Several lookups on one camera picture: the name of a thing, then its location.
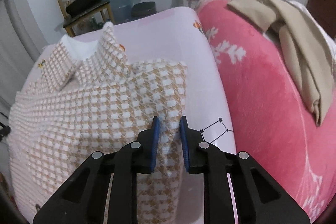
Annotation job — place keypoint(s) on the wooden chair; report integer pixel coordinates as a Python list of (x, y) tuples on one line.
[(103, 7)]

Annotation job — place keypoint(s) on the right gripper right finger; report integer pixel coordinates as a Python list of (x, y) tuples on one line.
[(237, 189)]

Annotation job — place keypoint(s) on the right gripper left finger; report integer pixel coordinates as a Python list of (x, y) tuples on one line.
[(104, 188)]

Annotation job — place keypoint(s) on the beige white houndstooth coat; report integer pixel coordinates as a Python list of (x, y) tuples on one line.
[(101, 102)]

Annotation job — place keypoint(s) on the empty blue water jug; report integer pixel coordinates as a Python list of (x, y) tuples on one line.
[(121, 10)]

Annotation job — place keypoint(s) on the white curtain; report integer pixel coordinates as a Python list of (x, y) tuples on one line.
[(22, 42)]

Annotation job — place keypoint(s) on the black cloth on chair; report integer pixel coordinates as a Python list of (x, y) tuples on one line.
[(79, 6)]

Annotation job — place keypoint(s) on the black round basin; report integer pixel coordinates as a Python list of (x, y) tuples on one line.
[(143, 9)]

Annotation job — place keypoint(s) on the pink floral blanket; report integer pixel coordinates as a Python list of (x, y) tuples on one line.
[(270, 121)]

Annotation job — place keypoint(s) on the beige garment on bed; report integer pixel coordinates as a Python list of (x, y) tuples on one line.
[(306, 52)]

